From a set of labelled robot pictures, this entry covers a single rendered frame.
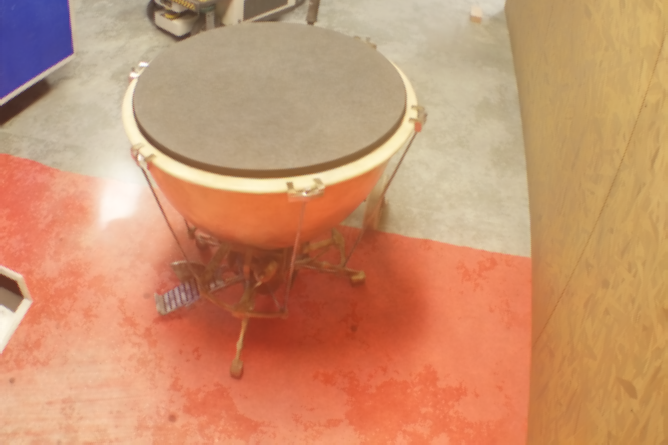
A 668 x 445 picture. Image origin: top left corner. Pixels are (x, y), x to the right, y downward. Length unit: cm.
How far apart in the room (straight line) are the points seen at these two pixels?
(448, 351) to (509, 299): 33
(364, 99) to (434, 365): 88
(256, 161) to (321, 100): 26
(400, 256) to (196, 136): 108
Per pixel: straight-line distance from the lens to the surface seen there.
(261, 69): 155
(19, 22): 287
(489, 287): 219
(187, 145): 131
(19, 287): 213
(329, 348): 194
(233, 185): 124
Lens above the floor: 159
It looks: 41 degrees down
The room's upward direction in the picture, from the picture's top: 7 degrees clockwise
